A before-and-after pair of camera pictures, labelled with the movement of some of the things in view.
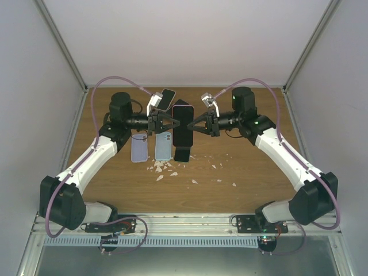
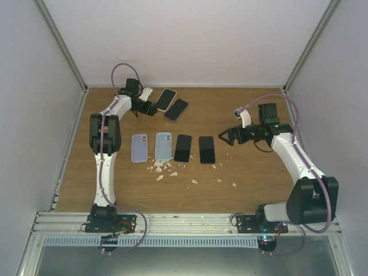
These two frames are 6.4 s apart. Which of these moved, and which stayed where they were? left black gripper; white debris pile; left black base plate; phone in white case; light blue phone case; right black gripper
Moved: right black gripper; left black gripper
Stayed: phone in white case; left black base plate; light blue phone case; white debris pile
